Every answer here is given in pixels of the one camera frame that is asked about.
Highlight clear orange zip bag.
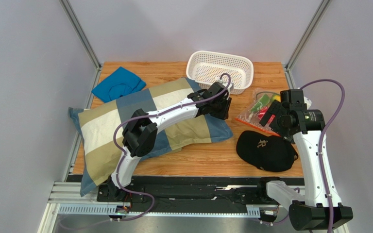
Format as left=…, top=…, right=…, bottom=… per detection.
left=235, top=88, right=280, bottom=136

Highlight checked blue beige pillow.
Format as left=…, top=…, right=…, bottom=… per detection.
left=68, top=78, right=233, bottom=197

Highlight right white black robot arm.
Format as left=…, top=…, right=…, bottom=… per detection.
left=258, top=89, right=353, bottom=233

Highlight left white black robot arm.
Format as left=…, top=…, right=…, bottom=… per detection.
left=111, top=80, right=233, bottom=189

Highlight white perforated plastic basket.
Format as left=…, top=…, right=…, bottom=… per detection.
left=186, top=50, right=254, bottom=95

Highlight black baseball cap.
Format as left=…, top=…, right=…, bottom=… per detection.
left=236, top=131, right=299, bottom=172

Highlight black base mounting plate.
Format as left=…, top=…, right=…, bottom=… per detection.
left=67, top=175, right=304, bottom=214

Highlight blue folded cloth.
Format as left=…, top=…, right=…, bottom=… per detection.
left=92, top=67, right=146, bottom=103

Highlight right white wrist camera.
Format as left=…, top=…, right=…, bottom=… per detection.
left=304, top=97, right=312, bottom=109

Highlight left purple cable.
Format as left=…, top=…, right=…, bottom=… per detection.
left=109, top=73, right=232, bottom=222

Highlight right aluminium frame post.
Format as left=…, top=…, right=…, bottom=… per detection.
left=285, top=0, right=332, bottom=72

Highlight aluminium frame post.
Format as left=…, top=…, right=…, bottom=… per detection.
left=285, top=0, right=332, bottom=72
left=59, top=0, right=102, bottom=69

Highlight aluminium slotted rail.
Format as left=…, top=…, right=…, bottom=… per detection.
left=58, top=204, right=261, bottom=218

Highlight left aluminium frame post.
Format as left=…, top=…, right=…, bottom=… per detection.
left=59, top=0, right=102, bottom=69

